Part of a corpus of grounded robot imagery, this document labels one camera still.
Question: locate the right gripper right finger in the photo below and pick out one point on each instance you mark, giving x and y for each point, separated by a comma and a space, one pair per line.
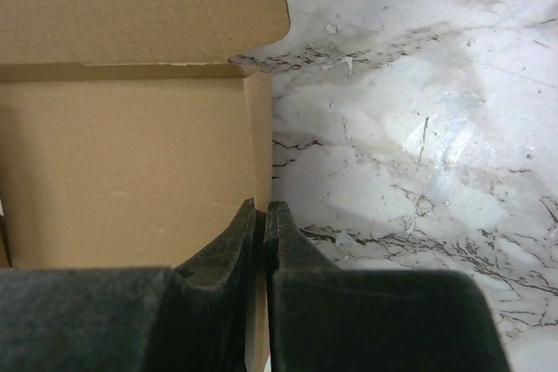
325, 318

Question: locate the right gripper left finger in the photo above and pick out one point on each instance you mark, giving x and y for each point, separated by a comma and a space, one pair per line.
188, 318

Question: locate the cardboard box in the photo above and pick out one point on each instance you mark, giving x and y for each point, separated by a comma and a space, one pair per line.
131, 134

